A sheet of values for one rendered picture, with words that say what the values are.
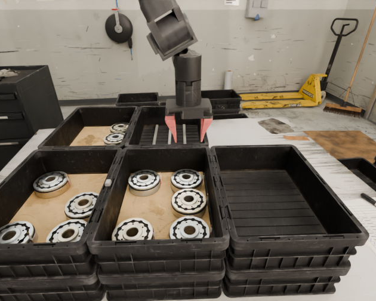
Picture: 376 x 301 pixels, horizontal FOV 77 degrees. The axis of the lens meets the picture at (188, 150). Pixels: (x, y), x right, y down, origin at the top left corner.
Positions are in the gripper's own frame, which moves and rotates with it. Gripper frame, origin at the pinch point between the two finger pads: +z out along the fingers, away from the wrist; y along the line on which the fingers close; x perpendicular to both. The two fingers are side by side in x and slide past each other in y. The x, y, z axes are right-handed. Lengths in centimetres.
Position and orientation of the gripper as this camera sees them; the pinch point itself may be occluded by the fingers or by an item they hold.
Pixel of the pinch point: (188, 138)
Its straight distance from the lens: 58.8
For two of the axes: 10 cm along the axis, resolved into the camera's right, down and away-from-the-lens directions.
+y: -10.0, 0.3, -0.3
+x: 0.4, 5.0, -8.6
